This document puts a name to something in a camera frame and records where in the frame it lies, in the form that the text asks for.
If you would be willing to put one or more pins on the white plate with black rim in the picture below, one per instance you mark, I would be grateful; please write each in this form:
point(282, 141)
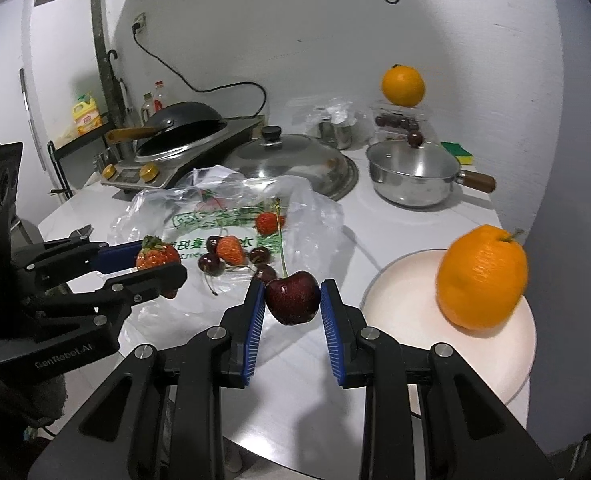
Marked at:
point(400, 310)

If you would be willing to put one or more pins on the clear oil bottle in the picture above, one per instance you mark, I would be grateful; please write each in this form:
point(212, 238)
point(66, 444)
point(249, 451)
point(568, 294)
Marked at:
point(148, 107)

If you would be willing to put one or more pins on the round orange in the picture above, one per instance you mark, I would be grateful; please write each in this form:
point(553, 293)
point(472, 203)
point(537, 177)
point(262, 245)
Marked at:
point(403, 85)

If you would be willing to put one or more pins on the large orange with stem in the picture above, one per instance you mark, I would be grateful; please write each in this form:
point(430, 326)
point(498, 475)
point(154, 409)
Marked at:
point(480, 280)

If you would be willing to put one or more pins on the large steel wok lid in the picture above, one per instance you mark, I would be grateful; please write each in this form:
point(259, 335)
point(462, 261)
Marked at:
point(290, 160)

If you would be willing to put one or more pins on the clear plastic fruit box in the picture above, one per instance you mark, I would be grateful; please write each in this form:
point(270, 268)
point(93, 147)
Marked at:
point(398, 122)

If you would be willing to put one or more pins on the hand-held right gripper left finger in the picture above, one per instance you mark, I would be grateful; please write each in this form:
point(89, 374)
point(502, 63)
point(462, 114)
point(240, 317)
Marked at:
point(255, 330)

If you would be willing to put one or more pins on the grey vertical pipe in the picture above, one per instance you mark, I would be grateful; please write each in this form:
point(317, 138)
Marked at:
point(100, 35)

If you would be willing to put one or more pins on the crumpled clear plastic bag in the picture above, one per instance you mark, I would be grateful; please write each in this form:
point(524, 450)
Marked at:
point(325, 107)

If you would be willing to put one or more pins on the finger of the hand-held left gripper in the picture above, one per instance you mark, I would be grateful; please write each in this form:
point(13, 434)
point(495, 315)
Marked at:
point(117, 255)
point(145, 280)

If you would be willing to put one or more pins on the clear plastic bag green print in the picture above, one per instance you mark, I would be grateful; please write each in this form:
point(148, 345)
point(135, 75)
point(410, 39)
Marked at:
point(195, 210)

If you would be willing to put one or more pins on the yellow detergent bottle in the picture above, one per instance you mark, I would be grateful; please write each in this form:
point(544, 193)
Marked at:
point(86, 115)

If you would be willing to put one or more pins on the black umbrella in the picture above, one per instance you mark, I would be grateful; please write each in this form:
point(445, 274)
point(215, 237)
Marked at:
point(122, 102)

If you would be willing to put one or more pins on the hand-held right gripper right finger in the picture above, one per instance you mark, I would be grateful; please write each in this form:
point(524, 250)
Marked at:
point(333, 330)

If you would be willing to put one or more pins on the person's left forearm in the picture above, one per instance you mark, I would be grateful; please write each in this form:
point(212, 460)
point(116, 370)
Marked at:
point(50, 395)

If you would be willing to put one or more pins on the white wall socket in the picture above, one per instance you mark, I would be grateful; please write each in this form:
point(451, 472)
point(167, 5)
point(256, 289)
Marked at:
point(139, 21)

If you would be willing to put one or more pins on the yellow green sponge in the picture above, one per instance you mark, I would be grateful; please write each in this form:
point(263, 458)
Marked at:
point(459, 152)

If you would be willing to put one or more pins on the saucepan lid with wooden knob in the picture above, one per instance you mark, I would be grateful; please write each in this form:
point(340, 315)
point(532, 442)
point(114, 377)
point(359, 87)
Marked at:
point(405, 157)

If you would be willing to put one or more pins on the black metal rack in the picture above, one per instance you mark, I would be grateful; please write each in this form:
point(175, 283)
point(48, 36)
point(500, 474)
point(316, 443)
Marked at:
point(59, 170)

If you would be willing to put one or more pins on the silver induction cooker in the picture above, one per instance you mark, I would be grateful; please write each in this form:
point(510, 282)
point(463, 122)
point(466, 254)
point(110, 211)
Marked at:
point(195, 152)

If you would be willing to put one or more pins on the red strawberry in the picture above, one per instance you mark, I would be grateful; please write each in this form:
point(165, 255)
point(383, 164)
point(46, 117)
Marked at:
point(155, 256)
point(267, 222)
point(229, 250)

